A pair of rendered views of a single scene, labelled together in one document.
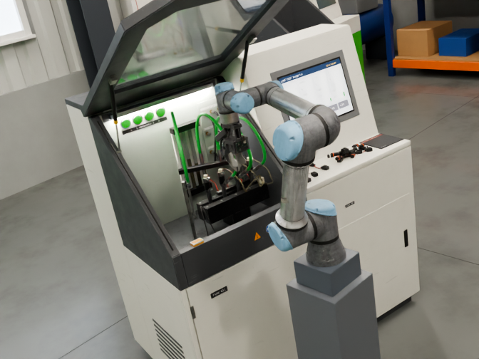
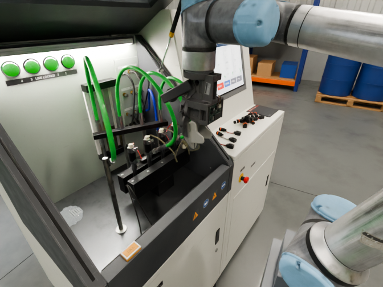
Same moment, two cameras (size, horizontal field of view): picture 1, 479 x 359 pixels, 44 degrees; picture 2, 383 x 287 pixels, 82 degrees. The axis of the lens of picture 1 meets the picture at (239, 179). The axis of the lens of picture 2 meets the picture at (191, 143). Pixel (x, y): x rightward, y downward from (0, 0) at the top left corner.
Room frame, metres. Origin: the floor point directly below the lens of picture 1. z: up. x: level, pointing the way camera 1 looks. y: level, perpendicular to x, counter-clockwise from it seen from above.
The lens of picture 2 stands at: (1.73, 0.21, 1.52)
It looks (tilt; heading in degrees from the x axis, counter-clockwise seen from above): 30 degrees down; 338
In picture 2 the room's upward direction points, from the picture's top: straight up
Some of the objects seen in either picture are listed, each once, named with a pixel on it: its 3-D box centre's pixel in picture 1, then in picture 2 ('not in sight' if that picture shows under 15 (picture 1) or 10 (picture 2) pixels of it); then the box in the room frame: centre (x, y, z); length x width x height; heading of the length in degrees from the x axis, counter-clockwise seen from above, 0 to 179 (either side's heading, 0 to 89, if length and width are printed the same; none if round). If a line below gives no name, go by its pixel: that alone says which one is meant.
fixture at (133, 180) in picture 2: (234, 206); (158, 173); (2.53, 0.05, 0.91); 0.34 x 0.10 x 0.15; 120
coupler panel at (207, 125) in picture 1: (215, 129); (132, 91); (2.82, 0.07, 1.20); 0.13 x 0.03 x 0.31; 120
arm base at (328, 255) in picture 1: (324, 245); not in sight; (1.95, -0.27, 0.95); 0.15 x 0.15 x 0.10
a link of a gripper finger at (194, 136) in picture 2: (234, 162); (195, 137); (2.20, 0.01, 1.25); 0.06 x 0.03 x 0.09; 30
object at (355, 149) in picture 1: (349, 150); (249, 118); (2.71, -0.56, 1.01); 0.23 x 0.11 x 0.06; 120
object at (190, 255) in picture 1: (244, 238); (181, 221); (2.26, 0.03, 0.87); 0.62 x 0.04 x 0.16; 120
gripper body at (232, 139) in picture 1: (234, 137); (200, 96); (2.20, -0.01, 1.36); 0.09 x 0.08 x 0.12; 30
